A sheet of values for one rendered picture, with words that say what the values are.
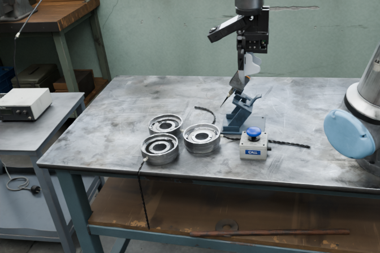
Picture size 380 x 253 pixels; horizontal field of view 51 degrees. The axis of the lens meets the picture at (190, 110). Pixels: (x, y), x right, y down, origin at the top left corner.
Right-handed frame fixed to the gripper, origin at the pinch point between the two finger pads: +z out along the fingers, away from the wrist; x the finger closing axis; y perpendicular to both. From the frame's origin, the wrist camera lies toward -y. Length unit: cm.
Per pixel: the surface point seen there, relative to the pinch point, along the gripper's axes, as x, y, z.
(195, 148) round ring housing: -16.2, -11.0, 14.4
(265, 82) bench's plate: 29.9, 5.6, 16.4
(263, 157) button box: -17.0, 7.6, 15.1
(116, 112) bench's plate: 5.8, -43.6, 17.8
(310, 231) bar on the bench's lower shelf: -18.0, 21.4, 39.4
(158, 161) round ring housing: -22.3, -20.0, 15.0
